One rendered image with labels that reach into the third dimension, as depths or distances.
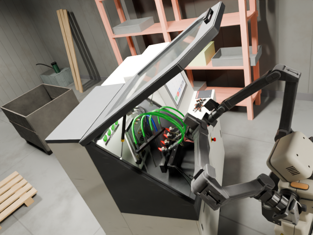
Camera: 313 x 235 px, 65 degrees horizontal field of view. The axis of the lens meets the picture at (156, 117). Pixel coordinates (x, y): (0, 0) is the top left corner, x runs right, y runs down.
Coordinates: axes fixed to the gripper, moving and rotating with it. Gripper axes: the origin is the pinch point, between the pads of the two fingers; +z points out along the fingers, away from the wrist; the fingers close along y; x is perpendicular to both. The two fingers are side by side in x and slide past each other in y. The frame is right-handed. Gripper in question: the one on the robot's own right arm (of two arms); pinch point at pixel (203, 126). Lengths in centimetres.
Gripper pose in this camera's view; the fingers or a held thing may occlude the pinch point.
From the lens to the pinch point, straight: 174.7
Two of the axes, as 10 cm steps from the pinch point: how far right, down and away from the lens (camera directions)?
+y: -7.8, -6.3, 0.3
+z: -3.9, 5.2, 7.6
